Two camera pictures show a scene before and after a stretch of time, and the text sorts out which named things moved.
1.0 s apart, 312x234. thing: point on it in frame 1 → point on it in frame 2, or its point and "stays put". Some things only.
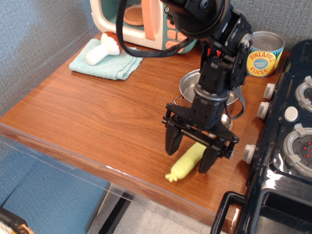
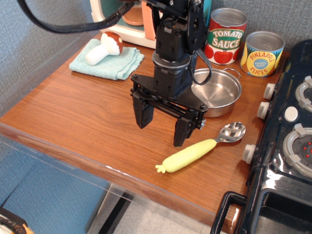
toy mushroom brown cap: [110, 46] stays put
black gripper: [203, 123] → [171, 88]
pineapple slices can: [265, 53] stays put
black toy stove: [278, 199] stays put
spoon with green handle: [188, 164] → [175, 160]
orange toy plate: [133, 15] stays put
